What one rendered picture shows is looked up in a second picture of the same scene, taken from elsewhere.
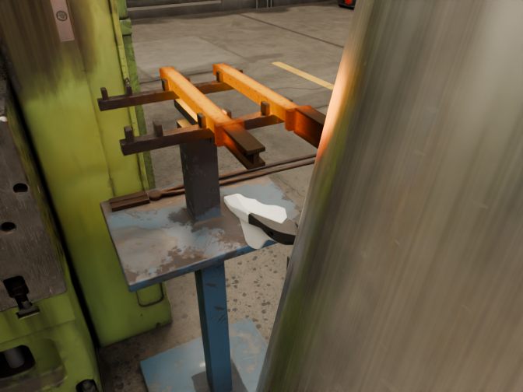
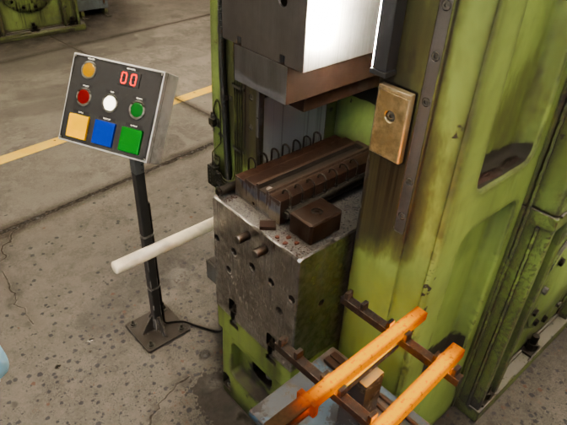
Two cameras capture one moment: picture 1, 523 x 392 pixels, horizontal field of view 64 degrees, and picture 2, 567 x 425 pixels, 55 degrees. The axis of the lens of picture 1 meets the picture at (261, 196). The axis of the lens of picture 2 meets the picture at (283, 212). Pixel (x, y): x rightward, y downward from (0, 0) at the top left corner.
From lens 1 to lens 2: 0.87 m
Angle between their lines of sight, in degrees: 58
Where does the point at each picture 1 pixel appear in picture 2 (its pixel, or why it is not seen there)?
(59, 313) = (283, 379)
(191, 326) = not seen: outside the picture
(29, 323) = (268, 366)
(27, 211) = (289, 312)
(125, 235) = (299, 384)
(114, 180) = not seen: hidden behind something
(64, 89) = (381, 257)
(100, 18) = (428, 234)
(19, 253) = (278, 328)
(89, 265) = not seen: hidden behind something
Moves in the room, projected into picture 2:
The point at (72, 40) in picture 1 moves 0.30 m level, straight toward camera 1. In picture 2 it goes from (401, 234) to (311, 284)
